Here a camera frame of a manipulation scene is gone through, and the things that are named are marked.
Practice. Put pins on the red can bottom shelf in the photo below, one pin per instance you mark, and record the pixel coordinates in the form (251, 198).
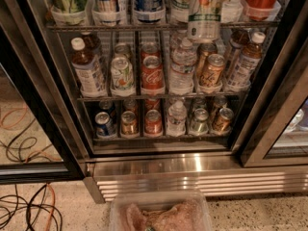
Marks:
(153, 122)

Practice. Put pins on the water bottle middle shelf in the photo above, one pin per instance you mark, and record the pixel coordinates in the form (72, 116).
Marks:
(183, 60)

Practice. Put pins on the Coca-Cola can middle shelf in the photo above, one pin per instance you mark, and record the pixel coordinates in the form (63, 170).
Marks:
(152, 73)

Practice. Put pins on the water bottle shelf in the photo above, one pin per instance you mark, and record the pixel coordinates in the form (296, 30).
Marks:
(183, 60)
(231, 11)
(176, 118)

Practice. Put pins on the clear plastic food container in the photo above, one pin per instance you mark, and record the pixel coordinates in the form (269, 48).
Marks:
(160, 211)

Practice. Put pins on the tea bottle middle left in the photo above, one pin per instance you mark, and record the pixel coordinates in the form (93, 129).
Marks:
(88, 69)

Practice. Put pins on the fridge left glass door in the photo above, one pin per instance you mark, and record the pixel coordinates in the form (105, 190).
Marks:
(40, 134)

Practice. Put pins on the tea bottle middle right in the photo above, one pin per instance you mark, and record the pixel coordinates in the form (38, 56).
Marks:
(247, 61)

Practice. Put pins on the fridge glass door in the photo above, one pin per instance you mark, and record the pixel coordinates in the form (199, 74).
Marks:
(270, 136)
(40, 134)

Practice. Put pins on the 7up can middle shelf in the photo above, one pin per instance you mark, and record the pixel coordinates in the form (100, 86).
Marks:
(122, 73)

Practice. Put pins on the blue can bottom shelf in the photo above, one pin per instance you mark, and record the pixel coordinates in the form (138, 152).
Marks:
(104, 125)

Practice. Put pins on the tea bottle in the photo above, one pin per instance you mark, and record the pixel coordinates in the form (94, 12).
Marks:
(88, 69)
(247, 61)

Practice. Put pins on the orange can bottom shelf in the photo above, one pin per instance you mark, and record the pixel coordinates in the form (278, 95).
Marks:
(222, 121)

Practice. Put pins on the green can bottom shelf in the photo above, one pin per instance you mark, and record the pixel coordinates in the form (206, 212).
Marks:
(198, 124)

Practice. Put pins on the gold can bottom shelf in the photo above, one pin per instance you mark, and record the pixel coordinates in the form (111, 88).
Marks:
(129, 123)

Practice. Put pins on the orange LaCroix can middle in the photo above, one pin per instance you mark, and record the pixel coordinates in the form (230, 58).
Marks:
(212, 71)

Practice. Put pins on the water bottle bottom shelf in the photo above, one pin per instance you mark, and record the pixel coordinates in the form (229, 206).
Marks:
(176, 118)

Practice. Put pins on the water bottle top shelf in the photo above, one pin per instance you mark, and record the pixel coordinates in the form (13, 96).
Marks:
(231, 11)

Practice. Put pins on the fridge right glass door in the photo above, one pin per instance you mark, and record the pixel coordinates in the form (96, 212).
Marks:
(270, 136)

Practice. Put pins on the stainless fridge bottom grille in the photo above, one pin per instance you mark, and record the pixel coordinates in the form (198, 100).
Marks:
(211, 174)

